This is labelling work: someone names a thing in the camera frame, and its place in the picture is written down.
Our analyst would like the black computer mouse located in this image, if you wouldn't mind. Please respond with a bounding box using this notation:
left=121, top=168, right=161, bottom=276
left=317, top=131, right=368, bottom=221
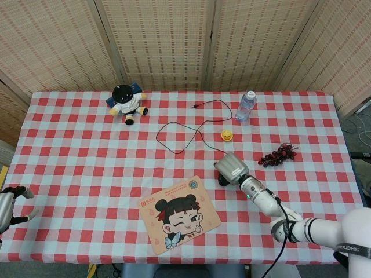
left=217, top=170, right=234, bottom=188

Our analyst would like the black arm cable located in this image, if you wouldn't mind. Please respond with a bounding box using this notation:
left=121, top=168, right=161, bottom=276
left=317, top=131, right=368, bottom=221
left=262, top=188, right=299, bottom=278

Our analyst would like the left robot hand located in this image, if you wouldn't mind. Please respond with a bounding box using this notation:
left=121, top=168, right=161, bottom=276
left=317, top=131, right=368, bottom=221
left=0, top=186, right=39, bottom=235

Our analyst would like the woven bamboo folding screen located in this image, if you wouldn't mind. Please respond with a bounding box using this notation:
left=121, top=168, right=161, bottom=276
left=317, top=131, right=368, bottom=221
left=0, top=0, right=371, bottom=147

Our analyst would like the black plush doll white coat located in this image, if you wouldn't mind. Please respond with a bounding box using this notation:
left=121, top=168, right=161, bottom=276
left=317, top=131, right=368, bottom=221
left=108, top=83, right=149, bottom=126

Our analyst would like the clear plastic water bottle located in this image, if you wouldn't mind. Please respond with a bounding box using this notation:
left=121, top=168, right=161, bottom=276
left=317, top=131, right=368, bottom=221
left=234, top=90, right=257, bottom=123

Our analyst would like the white floor cable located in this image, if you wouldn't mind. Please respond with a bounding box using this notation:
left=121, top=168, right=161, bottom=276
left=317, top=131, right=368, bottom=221
left=346, top=111, right=371, bottom=140

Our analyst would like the red white checkered tablecloth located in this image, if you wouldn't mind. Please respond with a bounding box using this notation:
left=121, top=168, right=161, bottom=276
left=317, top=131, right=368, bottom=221
left=0, top=90, right=366, bottom=265

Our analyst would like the black mouse cable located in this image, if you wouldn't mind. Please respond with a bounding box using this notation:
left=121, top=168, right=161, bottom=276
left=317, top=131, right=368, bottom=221
left=156, top=99, right=233, bottom=156

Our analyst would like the dark red grape bunch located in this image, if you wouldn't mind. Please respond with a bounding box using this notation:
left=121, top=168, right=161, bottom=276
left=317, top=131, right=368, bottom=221
left=257, top=143, right=299, bottom=168

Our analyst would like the cartoon girl mouse pad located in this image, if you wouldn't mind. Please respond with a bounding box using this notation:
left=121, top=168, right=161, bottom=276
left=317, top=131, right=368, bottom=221
left=137, top=175, right=221, bottom=255

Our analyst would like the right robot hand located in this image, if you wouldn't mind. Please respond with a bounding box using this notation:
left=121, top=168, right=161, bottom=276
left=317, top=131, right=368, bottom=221
left=213, top=152, right=250, bottom=186

